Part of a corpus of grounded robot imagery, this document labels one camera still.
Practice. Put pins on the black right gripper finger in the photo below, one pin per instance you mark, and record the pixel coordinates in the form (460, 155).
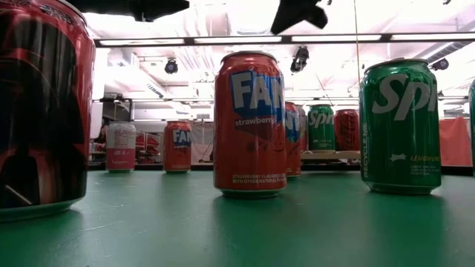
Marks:
(300, 15)

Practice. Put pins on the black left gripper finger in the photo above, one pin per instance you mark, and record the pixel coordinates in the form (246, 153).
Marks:
(156, 7)

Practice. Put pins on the green Sprite can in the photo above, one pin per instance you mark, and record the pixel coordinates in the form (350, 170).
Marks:
(472, 126)
(401, 141)
(321, 130)

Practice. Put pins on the red Coca-Cola Star Wars can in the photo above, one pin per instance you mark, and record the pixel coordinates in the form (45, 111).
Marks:
(44, 111)

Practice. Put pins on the red Fanta can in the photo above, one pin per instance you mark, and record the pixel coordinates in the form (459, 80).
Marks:
(293, 148)
(248, 148)
(177, 155)
(347, 130)

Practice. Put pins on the black overhead light bar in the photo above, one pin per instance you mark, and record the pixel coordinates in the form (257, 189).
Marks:
(285, 38)

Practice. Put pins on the black ceiling spotlight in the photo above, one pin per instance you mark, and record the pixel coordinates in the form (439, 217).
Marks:
(441, 64)
(300, 61)
(171, 66)

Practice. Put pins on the person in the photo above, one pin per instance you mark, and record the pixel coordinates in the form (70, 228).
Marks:
(102, 135)

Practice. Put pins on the red storage bins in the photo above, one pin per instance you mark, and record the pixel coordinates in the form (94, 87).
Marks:
(148, 142)

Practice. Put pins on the red cloth panel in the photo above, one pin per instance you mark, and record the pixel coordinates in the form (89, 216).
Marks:
(454, 141)

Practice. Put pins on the green table mat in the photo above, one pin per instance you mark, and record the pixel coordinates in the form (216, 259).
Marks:
(237, 230)

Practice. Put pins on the wooden shelf with black frame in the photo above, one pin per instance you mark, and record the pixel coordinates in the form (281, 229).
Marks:
(330, 155)

